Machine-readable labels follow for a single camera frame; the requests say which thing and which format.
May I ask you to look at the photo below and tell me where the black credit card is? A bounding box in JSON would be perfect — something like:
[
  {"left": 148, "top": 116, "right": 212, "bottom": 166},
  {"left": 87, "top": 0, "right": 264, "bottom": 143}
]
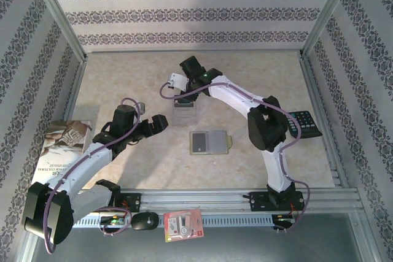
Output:
[{"left": 174, "top": 98, "right": 195, "bottom": 108}]

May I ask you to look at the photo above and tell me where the green card holder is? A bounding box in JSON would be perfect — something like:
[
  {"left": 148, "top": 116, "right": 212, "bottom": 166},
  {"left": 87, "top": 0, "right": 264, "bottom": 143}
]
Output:
[{"left": 189, "top": 129, "right": 233, "bottom": 156}]

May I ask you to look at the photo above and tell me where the grey VIP credit card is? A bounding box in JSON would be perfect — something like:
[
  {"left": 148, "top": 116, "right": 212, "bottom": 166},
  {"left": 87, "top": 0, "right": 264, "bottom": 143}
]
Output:
[{"left": 192, "top": 132, "right": 208, "bottom": 153}]

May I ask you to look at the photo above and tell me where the photo cover book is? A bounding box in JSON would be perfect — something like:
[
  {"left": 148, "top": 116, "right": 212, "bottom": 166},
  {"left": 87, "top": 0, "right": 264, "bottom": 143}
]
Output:
[{"left": 32, "top": 120, "right": 93, "bottom": 188}]

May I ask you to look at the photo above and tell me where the black computer mouse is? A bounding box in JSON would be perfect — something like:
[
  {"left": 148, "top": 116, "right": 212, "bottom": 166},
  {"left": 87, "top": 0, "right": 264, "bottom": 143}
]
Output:
[{"left": 131, "top": 212, "right": 160, "bottom": 231}]

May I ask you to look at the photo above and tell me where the red USB drive package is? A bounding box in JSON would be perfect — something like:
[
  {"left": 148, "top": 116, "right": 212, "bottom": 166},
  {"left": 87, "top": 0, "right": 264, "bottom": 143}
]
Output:
[{"left": 162, "top": 208, "right": 205, "bottom": 244}]

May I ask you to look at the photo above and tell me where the small controller circuit board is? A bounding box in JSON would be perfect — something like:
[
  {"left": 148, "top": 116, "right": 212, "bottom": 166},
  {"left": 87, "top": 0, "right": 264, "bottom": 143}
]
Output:
[
  {"left": 98, "top": 215, "right": 129, "bottom": 228},
  {"left": 274, "top": 215, "right": 298, "bottom": 225}
]

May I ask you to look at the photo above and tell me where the black remote control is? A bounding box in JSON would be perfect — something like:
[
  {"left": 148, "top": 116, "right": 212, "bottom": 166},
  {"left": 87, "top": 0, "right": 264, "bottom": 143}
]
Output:
[{"left": 287, "top": 110, "right": 324, "bottom": 139}]

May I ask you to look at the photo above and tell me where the grey metal sheet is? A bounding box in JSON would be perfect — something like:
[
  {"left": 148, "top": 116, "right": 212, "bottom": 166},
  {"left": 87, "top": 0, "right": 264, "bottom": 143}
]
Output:
[{"left": 18, "top": 212, "right": 378, "bottom": 262}]

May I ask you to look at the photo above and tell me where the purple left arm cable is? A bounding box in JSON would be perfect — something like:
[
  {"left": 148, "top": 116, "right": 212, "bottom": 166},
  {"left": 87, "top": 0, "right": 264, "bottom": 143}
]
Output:
[{"left": 42, "top": 98, "right": 145, "bottom": 255}]

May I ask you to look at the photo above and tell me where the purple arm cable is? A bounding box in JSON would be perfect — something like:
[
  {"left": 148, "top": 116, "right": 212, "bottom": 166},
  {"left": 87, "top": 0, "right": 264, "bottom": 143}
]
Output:
[
  {"left": 42, "top": 98, "right": 145, "bottom": 255},
  {"left": 158, "top": 80, "right": 311, "bottom": 235}
]

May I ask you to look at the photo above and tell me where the aluminium wall foot rail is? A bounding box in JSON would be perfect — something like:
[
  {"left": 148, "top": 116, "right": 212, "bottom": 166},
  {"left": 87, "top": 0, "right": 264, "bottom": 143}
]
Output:
[{"left": 84, "top": 48, "right": 303, "bottom": 57}]

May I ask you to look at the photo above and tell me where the aluminium table side rail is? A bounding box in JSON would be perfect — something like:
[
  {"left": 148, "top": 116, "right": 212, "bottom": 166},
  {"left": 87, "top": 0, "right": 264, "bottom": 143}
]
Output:
[
  {"left": 63, "top": 56, "right": 88, "bottom": 121},
  {"left": 299, "top": 55, "right": 351, "bottom": 189}
]

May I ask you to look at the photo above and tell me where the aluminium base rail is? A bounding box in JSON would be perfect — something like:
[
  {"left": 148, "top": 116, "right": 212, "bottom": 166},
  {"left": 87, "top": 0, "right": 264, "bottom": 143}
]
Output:
[{"left": 29, "top": 188, "right": 360, "bottom": 214}]

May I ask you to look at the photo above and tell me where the aluminium frame post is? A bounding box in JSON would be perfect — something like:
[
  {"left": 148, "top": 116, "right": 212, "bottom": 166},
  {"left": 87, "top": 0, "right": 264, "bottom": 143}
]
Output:
[
  {"left": 26, "top": 0, "right": 88, "bottom": 63},
  {"left": 299, "top": 0, "right": 360, "bottom": 60}
]

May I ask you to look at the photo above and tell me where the slotted grey cable duct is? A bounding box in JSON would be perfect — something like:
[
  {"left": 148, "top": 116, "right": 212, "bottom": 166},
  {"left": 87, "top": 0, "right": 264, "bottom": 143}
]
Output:
[{"left": 72, "top": 215, "right": 274, "bottom": 229}]

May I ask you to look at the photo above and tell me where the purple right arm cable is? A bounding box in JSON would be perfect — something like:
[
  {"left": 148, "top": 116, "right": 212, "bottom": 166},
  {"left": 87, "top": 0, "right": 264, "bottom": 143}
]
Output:
[{"left": 158, "top": 80, "right": 311, "bottom": 235}]

